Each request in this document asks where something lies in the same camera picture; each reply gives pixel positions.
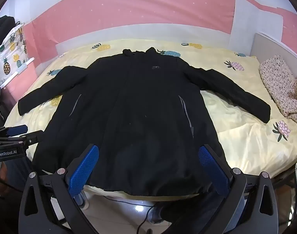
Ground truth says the black coat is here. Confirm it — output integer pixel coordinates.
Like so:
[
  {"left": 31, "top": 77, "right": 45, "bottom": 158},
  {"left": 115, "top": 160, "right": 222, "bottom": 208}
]
[{"left": 18, "top": 47, "right": 271, "bottom": 197}]

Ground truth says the white rail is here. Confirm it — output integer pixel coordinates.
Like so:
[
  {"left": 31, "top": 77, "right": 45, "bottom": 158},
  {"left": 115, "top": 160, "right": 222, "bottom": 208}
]
[{"left": 16, "top": 57, "right": 35, "bottom": 72}]

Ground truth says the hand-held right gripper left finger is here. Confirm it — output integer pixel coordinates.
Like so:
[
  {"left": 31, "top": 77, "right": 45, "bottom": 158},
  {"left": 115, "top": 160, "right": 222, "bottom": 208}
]
[{"left": 18, "top": 144, "right": 100, "bottom": 234}]

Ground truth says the white headboard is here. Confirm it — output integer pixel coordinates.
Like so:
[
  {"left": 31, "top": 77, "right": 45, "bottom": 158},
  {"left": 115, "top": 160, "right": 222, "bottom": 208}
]
[{"left": 251, "top": 32, "right": 297, "bottom": 65}]

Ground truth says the white pineapple print cloth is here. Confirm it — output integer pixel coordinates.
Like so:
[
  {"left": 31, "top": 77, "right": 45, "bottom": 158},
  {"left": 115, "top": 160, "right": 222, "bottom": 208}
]
[{"left": 0, "top": 22, "right": 29, "bottom": 81}]

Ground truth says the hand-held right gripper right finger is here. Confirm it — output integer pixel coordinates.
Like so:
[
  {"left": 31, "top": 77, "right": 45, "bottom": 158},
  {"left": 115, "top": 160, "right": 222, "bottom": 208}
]
[{"left": 198, "top": 144, "right": 279, "bottom": 234}]

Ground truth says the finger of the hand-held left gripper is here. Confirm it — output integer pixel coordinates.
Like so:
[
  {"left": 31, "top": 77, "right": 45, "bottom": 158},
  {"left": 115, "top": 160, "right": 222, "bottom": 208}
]
[
  {"left": 0, "top": 130, "right": 45, "bottom": 150},
  {"left": 0, "top": 124, "right": 28, "bottom": 140}
]

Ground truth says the yellow pineapple print blanket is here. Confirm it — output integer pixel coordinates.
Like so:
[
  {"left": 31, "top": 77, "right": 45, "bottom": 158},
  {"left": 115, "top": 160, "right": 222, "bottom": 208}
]
[{"left": 4, "top": 38, "right": 297, "bottom": 198}]

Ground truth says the person's grey shoe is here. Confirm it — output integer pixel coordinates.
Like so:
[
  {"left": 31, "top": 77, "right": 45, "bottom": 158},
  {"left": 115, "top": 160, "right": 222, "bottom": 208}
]
[{"left": 148, "top": 204, "right": 165, "bottom": 224}]

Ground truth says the floral pillow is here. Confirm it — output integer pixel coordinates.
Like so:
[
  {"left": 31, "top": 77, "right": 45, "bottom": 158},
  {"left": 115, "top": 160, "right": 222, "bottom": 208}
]
[{"left": 259, "top": 54, "right": 297, "bottom": 125}]

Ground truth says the black cable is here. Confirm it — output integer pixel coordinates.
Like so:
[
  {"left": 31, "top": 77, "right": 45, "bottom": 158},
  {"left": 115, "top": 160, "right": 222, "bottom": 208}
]
[{"left": 103, "top": 195, "right": 159, "bottom": 234}]

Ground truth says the black bag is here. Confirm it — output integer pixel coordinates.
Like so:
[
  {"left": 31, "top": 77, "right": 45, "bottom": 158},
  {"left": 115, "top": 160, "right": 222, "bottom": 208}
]
[{"left": 0, "top": 16, "right": 16, "bottom": 51}]

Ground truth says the person's left forearm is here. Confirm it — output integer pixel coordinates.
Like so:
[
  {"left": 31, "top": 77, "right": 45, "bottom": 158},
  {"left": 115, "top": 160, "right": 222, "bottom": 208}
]
[{"left": 0, "top": 162, "right": 10, "bottom": 184}]

